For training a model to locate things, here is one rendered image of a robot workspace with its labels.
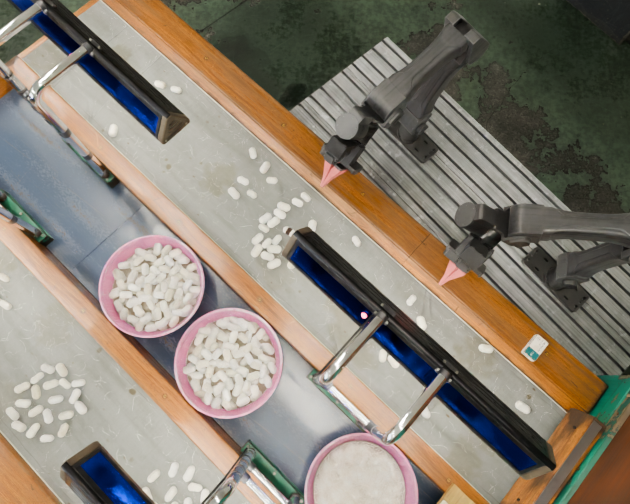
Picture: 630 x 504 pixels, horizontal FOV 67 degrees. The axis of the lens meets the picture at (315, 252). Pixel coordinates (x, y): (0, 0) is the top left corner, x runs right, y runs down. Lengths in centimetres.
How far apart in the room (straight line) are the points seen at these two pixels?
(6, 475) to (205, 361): 51
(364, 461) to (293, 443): 19
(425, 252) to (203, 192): 63
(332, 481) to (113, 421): 55
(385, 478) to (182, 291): 69
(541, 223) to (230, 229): 76
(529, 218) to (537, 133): 147
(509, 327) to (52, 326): 117
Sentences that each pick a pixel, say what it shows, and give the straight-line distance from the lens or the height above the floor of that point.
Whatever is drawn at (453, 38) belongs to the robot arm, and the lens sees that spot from 119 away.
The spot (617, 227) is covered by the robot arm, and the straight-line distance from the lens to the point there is 111.
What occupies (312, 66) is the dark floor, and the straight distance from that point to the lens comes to 246.
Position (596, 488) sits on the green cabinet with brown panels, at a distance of 124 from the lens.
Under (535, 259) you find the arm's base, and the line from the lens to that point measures 151.
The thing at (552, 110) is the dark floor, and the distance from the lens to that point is 263.
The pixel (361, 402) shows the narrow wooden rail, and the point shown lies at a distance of 123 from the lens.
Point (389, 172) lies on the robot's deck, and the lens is 147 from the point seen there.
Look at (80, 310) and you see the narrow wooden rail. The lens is 135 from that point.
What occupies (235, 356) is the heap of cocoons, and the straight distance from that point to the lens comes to 125.
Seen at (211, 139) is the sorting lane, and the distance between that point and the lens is 143.
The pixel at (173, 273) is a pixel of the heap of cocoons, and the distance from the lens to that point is 131.
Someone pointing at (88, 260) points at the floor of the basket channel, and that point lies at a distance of 147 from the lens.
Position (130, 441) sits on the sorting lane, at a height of 74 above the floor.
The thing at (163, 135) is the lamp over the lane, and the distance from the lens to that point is 108.
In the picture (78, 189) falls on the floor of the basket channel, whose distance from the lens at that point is 155.
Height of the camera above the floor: 199
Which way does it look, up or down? 75 degrees down
